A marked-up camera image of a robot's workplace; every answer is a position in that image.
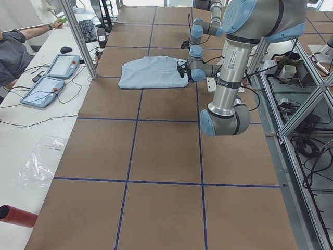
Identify grey aluminium frame post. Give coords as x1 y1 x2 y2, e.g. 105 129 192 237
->
59 0 97 80

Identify seated person grey shirt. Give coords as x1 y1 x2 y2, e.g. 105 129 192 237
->
1 20 63 89

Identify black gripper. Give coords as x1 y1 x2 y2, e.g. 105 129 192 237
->
176 60 193 82
181 40 190 49

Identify black smartphone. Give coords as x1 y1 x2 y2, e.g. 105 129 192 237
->
32 74 42 83

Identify black computer mouse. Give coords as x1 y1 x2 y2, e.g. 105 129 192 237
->
60 46 72 54

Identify red cylinder bottle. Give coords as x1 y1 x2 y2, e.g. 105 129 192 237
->
1 205 38 228

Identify teach pendant tablet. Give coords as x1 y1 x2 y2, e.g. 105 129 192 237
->
45 54 80 79
20 76 65 108

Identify aluminium frame rack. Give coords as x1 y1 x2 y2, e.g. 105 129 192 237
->
249 33 332 249

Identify black keyboard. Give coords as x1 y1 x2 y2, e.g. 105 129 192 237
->
78 19 98 43

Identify lower teach pendant tablet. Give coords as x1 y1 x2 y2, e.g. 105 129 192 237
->
20 76 65 108

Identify clear plastic bag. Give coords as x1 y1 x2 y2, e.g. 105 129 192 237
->
15 135 68 190

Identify upper teach pendant tablet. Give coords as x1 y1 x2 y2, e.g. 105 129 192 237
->
45 54 80 79

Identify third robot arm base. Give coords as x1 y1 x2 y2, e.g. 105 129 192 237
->
308 36 332 64

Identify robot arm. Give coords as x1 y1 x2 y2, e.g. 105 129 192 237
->
177 0 307 136
181 0 223 50

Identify light blue button-up shirt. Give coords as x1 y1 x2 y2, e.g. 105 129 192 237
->
118 56 189 89

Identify green plastic tool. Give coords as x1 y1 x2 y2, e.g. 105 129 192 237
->
57 16 67 24

